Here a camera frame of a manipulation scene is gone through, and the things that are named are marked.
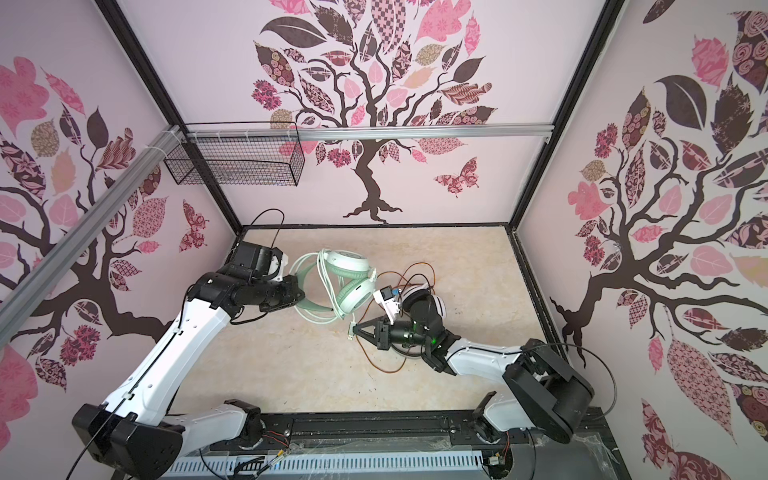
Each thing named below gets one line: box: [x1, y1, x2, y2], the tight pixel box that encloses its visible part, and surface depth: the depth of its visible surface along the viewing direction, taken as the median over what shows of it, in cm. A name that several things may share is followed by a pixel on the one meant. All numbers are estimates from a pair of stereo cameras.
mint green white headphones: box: [290, 250, 378, 325], surface depth 67 cm
